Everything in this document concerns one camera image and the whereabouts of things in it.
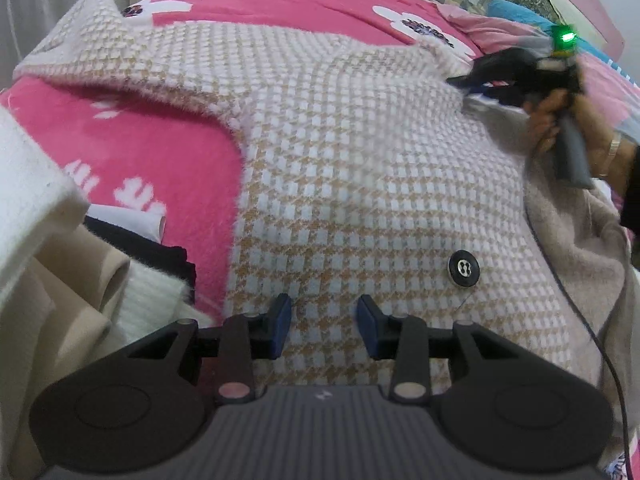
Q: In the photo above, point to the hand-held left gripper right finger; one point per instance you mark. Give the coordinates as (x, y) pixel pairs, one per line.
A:
(367, 327)

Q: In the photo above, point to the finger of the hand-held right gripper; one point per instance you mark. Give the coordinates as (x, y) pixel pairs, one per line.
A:
(467, 80)
(487, 100)

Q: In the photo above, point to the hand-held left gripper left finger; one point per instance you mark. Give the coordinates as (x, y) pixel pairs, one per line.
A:
(280, 327)

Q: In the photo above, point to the beige white houndstooth coat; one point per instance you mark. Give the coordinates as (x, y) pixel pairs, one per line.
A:
(350, 185)

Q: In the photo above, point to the person's right hand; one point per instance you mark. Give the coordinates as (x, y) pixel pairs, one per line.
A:
(592, 130)

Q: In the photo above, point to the teal pillow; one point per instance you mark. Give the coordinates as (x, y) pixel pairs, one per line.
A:
(515, 12)

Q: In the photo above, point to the dark patterned pillow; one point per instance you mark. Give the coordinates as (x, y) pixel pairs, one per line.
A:
(525, 2)

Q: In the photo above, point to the pink grey patchwork quilt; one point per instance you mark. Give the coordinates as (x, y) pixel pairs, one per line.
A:
(607, 85)

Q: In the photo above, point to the white knit garment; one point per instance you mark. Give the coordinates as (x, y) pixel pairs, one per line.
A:
(150, 295)

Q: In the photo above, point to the black cloth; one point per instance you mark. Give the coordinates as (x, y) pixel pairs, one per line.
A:
(150, 255)

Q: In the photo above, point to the pink floral blanket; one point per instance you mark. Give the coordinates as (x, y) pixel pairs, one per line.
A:
(150, 150)

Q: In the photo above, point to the beige cloth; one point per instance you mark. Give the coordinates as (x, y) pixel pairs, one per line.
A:
(60, 300)

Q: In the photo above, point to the grey curtain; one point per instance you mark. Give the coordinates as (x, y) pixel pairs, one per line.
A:
(20, 25)

